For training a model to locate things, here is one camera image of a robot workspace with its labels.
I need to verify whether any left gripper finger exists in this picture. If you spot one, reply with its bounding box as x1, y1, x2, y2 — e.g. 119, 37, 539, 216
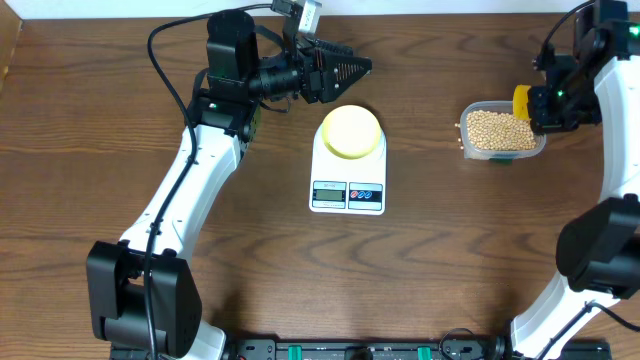
332, 56, 373, 98
315, 39, 354, 56

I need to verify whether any yellow measuring scoop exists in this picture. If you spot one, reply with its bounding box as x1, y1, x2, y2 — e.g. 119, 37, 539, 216
512, 85, 531, 121

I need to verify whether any white digital kitchen scale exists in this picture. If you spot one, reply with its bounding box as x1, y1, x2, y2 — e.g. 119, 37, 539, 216
308, 125, 387, 216

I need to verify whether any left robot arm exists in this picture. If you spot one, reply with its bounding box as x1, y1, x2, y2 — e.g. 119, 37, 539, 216
86, 1, 372, 359

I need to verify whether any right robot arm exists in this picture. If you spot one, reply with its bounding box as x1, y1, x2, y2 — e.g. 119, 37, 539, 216
504, 0, 639, 359

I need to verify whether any yellow plastic bowl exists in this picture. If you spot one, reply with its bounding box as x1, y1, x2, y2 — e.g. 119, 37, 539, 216
321, 105, 382, 160

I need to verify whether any clear container of soybeans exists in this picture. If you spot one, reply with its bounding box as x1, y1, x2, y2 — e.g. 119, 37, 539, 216
458, 101, 546, 160

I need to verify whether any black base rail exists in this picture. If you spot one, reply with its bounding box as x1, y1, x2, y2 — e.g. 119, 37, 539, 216
109, 337, 614, 360

